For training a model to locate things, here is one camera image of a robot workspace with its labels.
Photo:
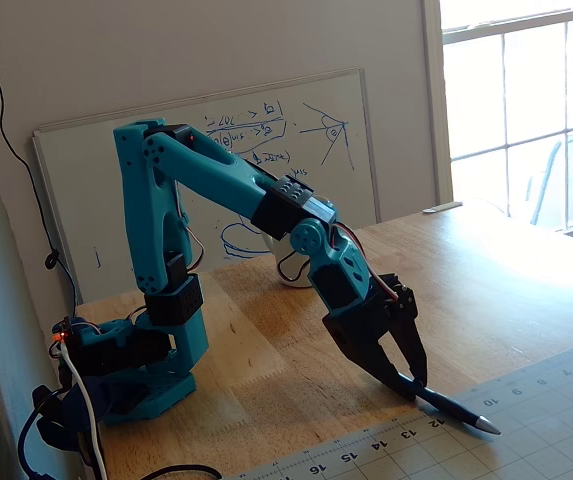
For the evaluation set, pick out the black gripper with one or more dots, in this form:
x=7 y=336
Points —
x=372 y=327

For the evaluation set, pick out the black and silver pen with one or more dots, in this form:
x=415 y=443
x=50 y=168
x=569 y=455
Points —
x=446 y=402

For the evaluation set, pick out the teal five-joint robot arm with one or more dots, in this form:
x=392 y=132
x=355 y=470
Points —
x=206 y=170

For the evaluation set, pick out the white mug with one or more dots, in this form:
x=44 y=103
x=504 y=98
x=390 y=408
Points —
x=296 y=281

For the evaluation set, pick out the grey cutting mat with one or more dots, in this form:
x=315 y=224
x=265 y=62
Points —
x=541 y=425

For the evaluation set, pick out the outdoor chair behind window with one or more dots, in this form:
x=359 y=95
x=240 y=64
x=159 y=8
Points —
x=546 y=185

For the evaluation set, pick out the dark blue table clamp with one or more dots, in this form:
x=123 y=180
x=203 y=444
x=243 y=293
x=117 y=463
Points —
x=111 y=395

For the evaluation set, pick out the whiteboard with blue writing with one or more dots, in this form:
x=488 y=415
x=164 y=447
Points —
x=81 y=175

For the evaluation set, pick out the white window frame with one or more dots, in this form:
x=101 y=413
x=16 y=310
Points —
x=436 y=100

